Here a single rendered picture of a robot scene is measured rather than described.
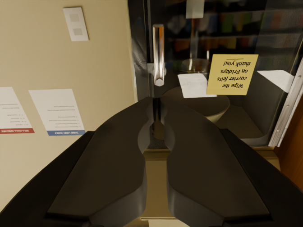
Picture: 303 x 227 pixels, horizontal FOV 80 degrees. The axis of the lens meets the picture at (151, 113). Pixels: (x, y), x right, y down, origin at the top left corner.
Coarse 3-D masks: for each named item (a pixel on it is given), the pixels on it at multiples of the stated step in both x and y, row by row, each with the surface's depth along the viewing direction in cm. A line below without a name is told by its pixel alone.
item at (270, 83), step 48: (144, 0) 27; (192, 0) 27; (240, 0) 27; (288, 0) 26; (144, 48) 31; (192, 48) 30; (240, 48) 30; (288, 48) 30; (144, 96) 36; (192, 96) 35; (240, 96) 35
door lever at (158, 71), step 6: (156, 24) 24; (162, 24) 24; (156, 30) 25; (162, 30) 25; (156, 36) 25; (162, 36) 25; (156, 42) 25; (162, 42) 25; (156, 48) 26; (162, 48) 26; (156, 54) 26; (162, 54) 26; (156, 60) 27; (162, 60) 27; (156, 66) 27; (162, 66) 27; (156, 72) 28; (162, 72) 28; (156, 78) 28; (162, 78) 28; (156, 84) 28; (162, 84) 28
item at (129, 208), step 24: (120, 120) 9; (144, 120) 9; (96, 144) 8; (120, 144) 8; (144, 144) 9; (96, 168) 7; (120, 168) 6; (144, 168) 6; (72, 192) 6; (96, 192) 6; (120, 192) 6; (144, 192) 6; (72, 216) 5; (96, 216) 5; (120, 216) 6
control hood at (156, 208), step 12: (144, 156) 44; (156, 156) 44; (264, 156) 42; (276, 156) 42; (156, 168) 42; (156, 180) 42; (156, 192) 41; (156, 204) 41; (144, 216) 40; (156, 216) 40; (168, 216) 40
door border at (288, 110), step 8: (296, 80) 33; (296, 88) 34; (288, 96) 35; (296, 96) 35; (288, 104) 36; (288, 112) 36; (280, 120) 38; (280, 128) 39; (272, 136) 40; (280, 136) 40; (272, 144) 41
